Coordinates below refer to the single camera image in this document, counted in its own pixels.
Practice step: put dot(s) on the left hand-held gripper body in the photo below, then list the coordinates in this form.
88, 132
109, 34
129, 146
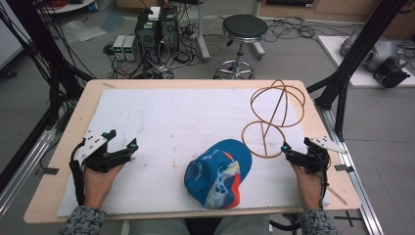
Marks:
93, 145

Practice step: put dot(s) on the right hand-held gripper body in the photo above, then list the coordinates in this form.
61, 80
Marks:
316, 158

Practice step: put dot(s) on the blue cap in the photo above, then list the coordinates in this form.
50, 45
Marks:
215, 176

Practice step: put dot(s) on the person's right hand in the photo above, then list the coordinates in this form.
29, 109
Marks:
309, 189

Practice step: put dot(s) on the person's left hand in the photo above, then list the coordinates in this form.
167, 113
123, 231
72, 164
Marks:
98, 187

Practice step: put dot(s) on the black tape piece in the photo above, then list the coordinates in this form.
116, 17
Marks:
343, 168
47, 171

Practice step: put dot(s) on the thin wooden stick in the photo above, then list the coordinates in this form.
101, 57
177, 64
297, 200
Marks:
337, 195

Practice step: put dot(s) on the white mat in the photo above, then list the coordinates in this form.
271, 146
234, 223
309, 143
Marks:
169, 130

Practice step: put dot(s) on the wooden table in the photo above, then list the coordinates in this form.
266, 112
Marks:
49, 192

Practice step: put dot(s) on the grey power supply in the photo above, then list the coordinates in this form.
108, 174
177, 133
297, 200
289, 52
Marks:
130, 49
118, 47

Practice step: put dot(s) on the white floor board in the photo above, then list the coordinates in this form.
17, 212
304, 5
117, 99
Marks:
332, 52

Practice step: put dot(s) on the black device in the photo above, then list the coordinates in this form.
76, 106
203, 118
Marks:
390, 75

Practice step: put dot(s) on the grey desk leg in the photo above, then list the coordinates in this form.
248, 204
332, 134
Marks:
203, 32
258, 50

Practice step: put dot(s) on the black computer tower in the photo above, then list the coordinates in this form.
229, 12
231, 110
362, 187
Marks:
147, 34
169, 29

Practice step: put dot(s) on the clear plastic sheet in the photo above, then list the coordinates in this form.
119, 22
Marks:
81, 31

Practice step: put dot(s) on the grey robot shell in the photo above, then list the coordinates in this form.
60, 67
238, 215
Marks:
381, 52

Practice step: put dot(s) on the blue tape roll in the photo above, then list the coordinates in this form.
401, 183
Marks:
94, 6

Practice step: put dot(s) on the white box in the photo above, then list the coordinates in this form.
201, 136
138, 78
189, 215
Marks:
154, 13

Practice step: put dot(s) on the black round stool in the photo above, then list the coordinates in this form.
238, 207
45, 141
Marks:
244, 27

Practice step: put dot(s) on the round white table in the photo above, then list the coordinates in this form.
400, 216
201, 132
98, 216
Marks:
68, 6

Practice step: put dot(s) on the white board panel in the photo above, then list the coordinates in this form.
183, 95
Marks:
8, 39

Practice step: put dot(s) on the aluminium rail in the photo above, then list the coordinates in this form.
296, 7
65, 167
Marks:
357, 182
26, 166

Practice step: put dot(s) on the black frame post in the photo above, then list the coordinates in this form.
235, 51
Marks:
362, 49

